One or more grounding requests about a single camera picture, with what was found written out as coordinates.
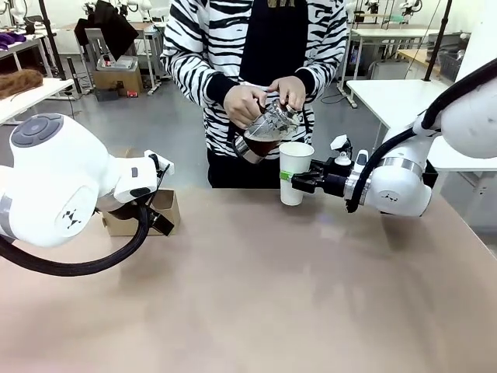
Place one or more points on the white table with brown fur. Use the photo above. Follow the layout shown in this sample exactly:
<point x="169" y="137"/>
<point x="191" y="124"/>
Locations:
<point x="35" y="97"/>

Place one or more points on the white side table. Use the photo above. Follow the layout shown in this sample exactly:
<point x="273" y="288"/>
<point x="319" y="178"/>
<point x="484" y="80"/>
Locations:
<point x="396" y="97"/>

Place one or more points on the glass carafe with dark drink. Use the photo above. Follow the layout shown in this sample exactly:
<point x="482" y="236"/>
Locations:
<point x="260" y="143"/>

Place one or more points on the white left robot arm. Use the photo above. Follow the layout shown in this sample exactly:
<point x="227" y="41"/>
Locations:
<point x="58" y="175"/>

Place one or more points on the white paper cup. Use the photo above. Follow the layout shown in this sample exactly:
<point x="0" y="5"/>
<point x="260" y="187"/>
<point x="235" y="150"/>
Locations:
<point x="294" y="158"/>

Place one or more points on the black slanted stand pole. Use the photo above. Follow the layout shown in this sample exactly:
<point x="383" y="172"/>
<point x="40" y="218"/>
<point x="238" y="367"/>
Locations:
<point x="52" y="39"/>

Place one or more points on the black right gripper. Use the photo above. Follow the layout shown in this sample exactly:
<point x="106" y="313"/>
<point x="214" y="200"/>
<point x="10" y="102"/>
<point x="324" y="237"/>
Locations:
<point x="332" y="180"/>

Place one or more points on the grey plastic bin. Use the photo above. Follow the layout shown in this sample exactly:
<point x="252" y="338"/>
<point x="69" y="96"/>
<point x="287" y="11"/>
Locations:
<point x="124" y="64"/>

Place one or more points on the black hanging cloth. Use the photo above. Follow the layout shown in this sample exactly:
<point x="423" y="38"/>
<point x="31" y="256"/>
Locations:
<point x="105" y="27"/>

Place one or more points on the person's left forearm zebra sleeve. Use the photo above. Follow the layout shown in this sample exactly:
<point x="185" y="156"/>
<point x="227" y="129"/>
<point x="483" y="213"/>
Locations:
<point x="326" y="66"/>

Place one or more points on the white background table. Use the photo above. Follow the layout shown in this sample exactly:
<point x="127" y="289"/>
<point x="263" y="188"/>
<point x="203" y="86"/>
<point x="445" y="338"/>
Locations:
<point x="388" y="33"/>

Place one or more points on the red and black tool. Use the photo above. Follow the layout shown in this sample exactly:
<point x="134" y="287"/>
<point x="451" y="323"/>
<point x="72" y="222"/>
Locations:
<point x="133" y="94"/>

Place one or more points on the brown fur piece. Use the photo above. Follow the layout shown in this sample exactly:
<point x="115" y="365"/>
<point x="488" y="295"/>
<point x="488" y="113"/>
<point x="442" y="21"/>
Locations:
<point x="19" y="83"/>

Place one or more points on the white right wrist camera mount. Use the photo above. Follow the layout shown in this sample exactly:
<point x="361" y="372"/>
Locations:
<point x="341" y="141"/>

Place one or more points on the small black floor box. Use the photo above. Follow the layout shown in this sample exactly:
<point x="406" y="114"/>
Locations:
<point x="106" y="95"/>

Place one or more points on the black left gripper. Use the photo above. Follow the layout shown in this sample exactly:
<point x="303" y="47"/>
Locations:
<point x="161" y="225"/>

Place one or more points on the person's right hand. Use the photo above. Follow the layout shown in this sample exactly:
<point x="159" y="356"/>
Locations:
<point x="242" y="105"/>

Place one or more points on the black tripod pole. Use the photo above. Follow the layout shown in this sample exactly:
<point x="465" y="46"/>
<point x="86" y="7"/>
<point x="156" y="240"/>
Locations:
<point x="438" y="39"/>

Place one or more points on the brown cardboard cup carrier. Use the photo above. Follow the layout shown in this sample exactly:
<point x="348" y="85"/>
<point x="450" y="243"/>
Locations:
<point x="169" y="202"/>

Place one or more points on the black table leg post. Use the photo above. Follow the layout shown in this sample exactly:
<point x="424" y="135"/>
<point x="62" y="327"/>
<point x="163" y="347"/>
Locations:
<point x="74" y="75"/>

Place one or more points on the person's right forearm zebra sleeve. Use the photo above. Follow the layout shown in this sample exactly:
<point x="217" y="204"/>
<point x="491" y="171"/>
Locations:
<point x="194" y="74"/>

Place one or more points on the person's left hand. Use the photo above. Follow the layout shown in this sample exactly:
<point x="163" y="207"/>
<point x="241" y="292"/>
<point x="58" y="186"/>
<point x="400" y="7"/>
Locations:
<point x="291" y="89"/>

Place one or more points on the brown cardboard box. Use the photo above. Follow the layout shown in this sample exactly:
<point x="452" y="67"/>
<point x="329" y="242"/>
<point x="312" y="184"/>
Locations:
<point x="116" y="82"/>

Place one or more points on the person torso zebra jacket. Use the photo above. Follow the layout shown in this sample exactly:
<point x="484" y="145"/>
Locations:
<point x="272" y="39"/>

